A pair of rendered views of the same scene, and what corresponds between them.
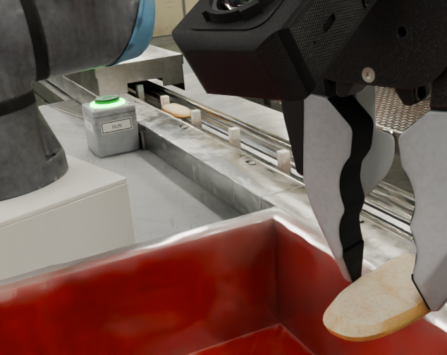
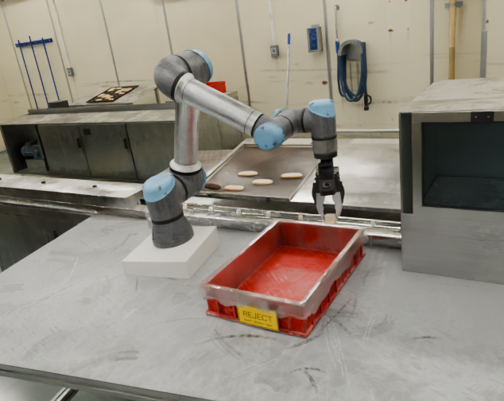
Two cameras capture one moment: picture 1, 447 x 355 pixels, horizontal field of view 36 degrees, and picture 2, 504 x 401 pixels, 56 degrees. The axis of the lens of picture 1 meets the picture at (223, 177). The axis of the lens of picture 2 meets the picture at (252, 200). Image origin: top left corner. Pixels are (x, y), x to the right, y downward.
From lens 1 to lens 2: 123 cm
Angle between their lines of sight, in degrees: 31
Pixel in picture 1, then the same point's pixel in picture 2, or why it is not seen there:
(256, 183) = (242, 219)
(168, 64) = not seen: hidden behind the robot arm
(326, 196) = (320, 207)
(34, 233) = (205, 246)
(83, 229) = (211, 243)
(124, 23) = (201, 182)
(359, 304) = (329, 220)
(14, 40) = (182, 193)
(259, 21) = (331, 188)
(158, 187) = not seen: hidden behind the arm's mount
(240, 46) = (330, 190)
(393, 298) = (332, 218)
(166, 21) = not seen: outside the picture
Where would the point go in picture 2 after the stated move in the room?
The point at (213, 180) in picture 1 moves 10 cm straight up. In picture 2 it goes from (222, 223) to (219, 200)
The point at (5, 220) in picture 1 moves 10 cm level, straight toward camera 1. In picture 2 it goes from (201, 243) to (223, 248)
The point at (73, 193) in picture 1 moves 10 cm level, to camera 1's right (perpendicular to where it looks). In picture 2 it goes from (208, 233) to (230, 223)
